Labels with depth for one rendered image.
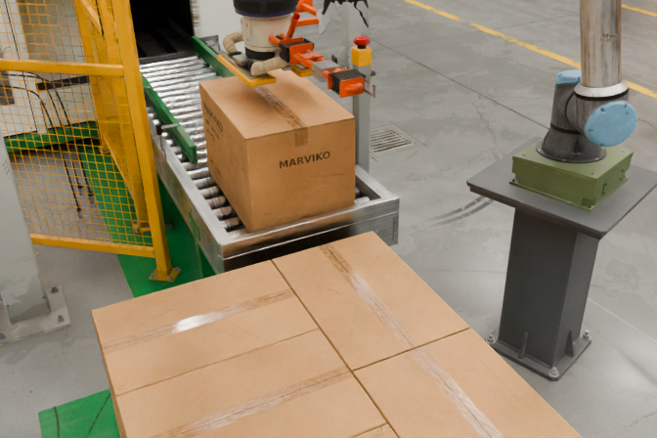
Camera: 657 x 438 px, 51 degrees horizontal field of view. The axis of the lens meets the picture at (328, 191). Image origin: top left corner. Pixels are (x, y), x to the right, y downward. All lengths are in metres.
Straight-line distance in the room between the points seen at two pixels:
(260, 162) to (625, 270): 1.87
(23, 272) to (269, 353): 1.38
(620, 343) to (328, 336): 1.39
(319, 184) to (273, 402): 0.88
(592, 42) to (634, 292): 1.50
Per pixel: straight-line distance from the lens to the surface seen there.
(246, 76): 2.41
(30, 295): 3.14
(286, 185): 2.39
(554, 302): 2.63
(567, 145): 2.38
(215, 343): 2.05
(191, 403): 1.90
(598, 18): 2.11
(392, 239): 2.66
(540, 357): 2.81
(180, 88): 3.97
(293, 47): 2.24
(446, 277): 3.21
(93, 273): 3.42
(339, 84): 1.95
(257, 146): 2.29
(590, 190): 2.30
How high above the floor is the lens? 1.89
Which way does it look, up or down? 29 degrees down
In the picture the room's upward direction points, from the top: 1 degrees counter-clockwise
